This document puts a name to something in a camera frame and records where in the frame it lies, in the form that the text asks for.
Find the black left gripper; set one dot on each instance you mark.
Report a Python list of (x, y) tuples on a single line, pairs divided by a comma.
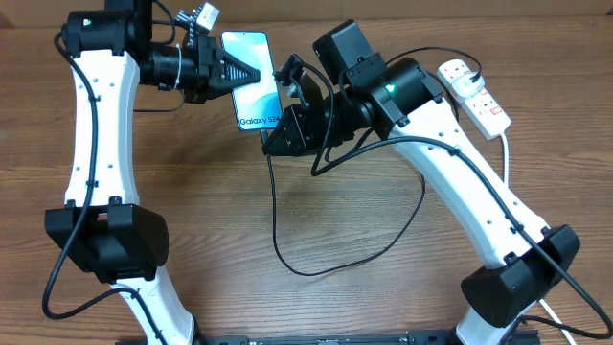
[(214, 63)]

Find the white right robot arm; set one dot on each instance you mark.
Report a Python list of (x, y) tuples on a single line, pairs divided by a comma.
[(522, 257)]

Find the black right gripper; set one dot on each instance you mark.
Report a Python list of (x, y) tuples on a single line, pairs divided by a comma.
[(299, 123)]

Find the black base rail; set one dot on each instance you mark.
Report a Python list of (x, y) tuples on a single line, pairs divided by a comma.
[(438, 337)]

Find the white charger plug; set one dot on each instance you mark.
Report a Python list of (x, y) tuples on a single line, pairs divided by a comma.
[(467, 86)]

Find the black smartphone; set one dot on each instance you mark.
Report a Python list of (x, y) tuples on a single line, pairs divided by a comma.
[(257, 104)]

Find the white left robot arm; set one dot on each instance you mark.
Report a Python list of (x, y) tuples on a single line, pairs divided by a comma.
[(102, 227)]

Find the white power strip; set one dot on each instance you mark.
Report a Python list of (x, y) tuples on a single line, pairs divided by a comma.
[(482, 109)]

